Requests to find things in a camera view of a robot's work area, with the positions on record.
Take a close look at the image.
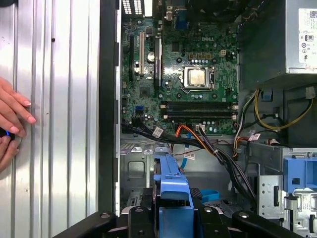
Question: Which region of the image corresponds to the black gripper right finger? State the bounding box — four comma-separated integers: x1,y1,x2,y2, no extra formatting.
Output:
189,187,298,238

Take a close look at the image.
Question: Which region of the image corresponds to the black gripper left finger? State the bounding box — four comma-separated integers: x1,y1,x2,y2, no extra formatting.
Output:
53,187,159,238

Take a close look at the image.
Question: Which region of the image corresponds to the hard disk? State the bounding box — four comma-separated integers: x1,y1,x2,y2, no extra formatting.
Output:
151,146,199,238

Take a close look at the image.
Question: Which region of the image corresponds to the round black tool blue ring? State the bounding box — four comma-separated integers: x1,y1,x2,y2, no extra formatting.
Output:
0,127,17,140

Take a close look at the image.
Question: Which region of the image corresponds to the silver disk bay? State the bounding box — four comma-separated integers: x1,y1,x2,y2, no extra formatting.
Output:
120,145,181,216

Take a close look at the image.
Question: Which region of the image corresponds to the person's right hand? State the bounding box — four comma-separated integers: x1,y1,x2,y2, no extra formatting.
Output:
0,135,21,172

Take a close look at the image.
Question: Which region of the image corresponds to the person's left hand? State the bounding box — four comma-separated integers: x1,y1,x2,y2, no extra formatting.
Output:
0,76,37,138

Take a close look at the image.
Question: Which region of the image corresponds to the blue cage latch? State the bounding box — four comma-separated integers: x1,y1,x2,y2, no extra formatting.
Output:
283,156,317,196

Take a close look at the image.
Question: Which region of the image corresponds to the black open PC case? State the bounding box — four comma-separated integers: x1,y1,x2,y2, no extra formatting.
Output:
99,0,317,238

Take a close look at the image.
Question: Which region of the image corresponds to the green motherboard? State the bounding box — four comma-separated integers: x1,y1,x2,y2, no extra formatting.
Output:
121,7,240,136

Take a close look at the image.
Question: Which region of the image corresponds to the CPU socket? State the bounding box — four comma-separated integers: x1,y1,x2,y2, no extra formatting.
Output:
182,64,216,93

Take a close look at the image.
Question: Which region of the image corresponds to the silver CPU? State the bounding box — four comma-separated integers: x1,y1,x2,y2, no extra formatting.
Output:
187,68,208,86

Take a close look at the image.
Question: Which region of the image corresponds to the black expansion slot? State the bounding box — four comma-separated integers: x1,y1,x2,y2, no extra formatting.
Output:
128,34,136,81

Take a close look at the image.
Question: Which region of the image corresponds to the white expansion slot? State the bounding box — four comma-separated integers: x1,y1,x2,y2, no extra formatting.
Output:
138,32,146,76

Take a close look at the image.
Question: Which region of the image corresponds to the grey power supply unit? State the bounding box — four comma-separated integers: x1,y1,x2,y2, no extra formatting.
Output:
237,0,317,85

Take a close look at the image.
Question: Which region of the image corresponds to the blue VGA port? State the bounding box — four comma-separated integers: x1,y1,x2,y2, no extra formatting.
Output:
175,9,189,30

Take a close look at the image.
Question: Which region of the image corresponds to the black cable bundle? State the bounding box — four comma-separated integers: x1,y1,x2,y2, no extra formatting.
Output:
121,121,258,214

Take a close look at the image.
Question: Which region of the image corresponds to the blue flat wire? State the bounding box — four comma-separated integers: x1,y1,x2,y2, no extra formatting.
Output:
182,132,220,201

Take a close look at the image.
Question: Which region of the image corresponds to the thin red black wire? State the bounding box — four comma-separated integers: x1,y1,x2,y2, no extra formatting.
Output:
173,140,238,159

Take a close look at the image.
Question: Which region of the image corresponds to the orange wire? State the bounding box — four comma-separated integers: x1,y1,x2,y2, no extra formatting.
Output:
175,125,216,154

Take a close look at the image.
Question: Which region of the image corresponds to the yellow black wire bundle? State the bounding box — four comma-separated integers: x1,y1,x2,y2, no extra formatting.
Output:
237,88,314,132

